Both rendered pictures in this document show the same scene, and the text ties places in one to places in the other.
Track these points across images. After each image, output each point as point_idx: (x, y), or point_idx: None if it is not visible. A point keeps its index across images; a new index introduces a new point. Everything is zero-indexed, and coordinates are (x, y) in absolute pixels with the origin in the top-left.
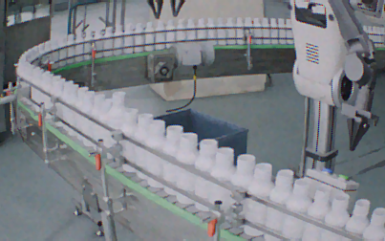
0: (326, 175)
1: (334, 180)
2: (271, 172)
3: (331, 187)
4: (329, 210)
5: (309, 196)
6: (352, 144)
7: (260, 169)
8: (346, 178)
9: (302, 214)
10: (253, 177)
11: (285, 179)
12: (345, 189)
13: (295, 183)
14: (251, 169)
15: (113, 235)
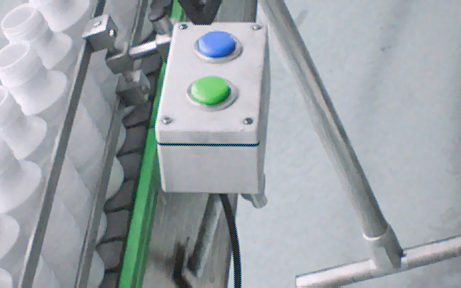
0: (169, 67)
1: (161, 96)
2: (33, 33)
3: None
4: None
5: (13, 139)
6: (184, 11)
7: (1, 26)
8: (201, 99)
9: None
10: (54, 22)
11: None
12: (161, 142)
13: None
14: (44, 6)
15: (266, 10)
